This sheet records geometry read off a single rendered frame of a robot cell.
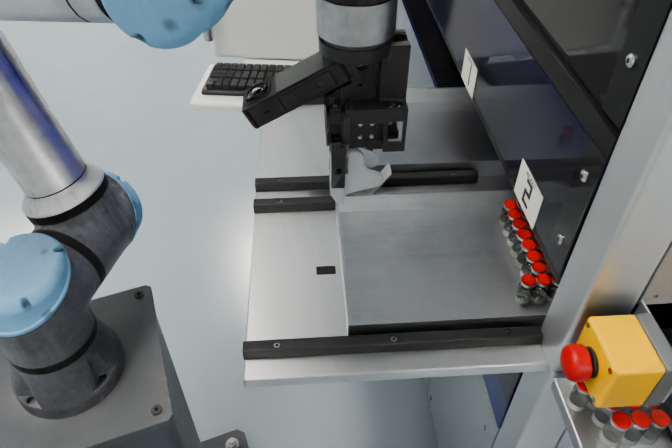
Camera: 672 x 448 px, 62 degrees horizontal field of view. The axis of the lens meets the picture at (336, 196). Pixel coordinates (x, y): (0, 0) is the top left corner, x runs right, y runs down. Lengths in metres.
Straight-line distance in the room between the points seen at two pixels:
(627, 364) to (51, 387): 0.70
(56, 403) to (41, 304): 0.18
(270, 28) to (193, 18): 1.16
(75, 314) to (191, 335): 1.14
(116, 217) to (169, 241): 1.38
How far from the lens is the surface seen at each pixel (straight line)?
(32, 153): 0.79
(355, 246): 0.90
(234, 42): 1.58
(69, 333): 0.81
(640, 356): 0.67
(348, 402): 1.74
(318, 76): 0.54
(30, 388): 0.89
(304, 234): 0.92
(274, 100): 0.56
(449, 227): 0.94
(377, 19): 0.51
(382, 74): 0.56
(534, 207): 0.80
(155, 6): 0.39
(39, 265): 0.78
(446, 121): 1.19
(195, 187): 2.44
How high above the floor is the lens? 1.53
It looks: 41 degrees down
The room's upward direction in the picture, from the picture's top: straight up
